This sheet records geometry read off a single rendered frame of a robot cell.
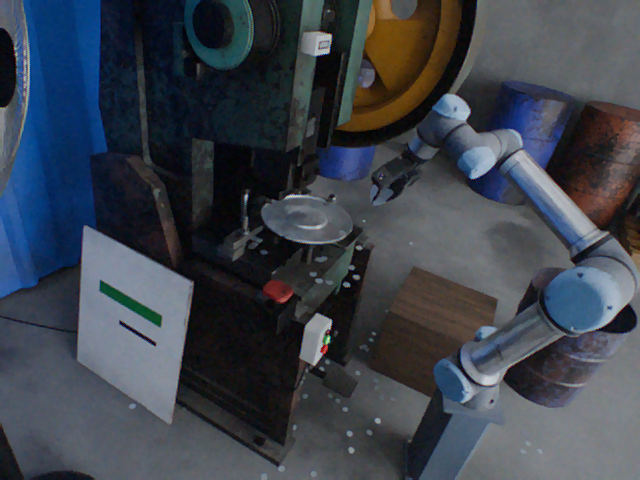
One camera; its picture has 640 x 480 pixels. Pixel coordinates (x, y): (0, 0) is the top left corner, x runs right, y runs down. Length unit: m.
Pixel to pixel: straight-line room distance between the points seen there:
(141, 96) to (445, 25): 0.90
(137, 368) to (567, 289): 1.40
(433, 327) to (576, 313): 0.90
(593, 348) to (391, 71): 1.30
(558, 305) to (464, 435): 0.67
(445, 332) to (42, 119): 1.82
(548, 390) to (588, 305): 1.26
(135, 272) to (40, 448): 0.66
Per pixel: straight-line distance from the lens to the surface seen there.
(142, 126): 1.44
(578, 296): 0.95
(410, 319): 1.78
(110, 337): 1.81
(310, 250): 1.38
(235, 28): 0.99
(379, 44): 1.57
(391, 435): 1.85
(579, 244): 1.10
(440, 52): 1.47
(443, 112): 1.06
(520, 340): 1.08
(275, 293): 1.11
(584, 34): 4.40
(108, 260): 1.67
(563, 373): 2.11
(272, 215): 1.38
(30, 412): 1.93
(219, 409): 1.77
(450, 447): 1.56
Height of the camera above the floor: 1.47
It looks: 33 degrees down
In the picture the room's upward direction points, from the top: 11 degrees clockwise
